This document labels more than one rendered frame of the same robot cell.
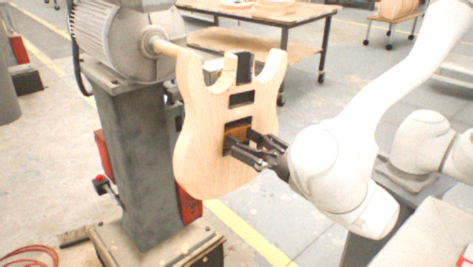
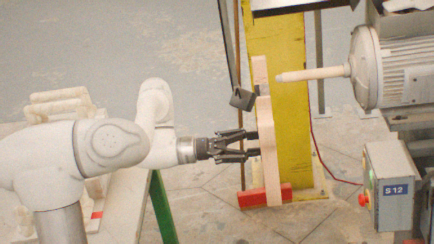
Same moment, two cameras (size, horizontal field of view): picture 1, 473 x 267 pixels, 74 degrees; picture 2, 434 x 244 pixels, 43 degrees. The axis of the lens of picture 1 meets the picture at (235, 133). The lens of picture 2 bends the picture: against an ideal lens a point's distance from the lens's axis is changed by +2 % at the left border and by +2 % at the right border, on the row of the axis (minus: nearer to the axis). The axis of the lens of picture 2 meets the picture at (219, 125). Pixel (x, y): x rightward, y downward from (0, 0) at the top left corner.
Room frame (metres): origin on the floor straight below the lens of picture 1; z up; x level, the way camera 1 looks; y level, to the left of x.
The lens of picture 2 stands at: (1.67, -1.02, 2.07)
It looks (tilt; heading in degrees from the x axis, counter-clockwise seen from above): 34 degrees down; 138
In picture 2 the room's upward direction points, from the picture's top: 10 degrees counter-clockwise
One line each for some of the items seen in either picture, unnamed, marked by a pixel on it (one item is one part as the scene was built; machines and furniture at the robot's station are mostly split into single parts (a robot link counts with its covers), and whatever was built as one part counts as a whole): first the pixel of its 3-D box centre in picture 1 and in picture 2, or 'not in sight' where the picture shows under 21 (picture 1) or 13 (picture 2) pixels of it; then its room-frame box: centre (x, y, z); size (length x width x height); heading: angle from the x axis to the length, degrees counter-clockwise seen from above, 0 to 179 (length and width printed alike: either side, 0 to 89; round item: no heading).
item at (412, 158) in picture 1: (421, 139); not in sight; (0.99, -0.69, 0.87); 0.18 x 0.16 x 0.22; 46
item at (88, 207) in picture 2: not in sight; (86, 212); (0.38, -0.48, 0.96); 0.11 x 0.03 x 0.03; 135
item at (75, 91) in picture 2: not in sight; (59, 94); (0.06, -0.29, 1.20); 0.20 x 0.03 x 0.03; 44
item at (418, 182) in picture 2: (191, 89); (405, 164); (1.11, 0.17, 1.02); 0.19 x 0.04 x 0.04; 132
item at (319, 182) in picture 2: not in sight; (287, 175); (0.08, 0.86, 0.02); 0.40 x 0.40 x 0.02; 42
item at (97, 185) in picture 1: (109, 194); not in sight; (1.14, 0.61, 0.46); 0.25 x 0.07 x 0.08; 42
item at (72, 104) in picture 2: not in sight; (53, 106); (0.12, -0.35, 1.20); 0.20 x 0.03 x 0.03; 44
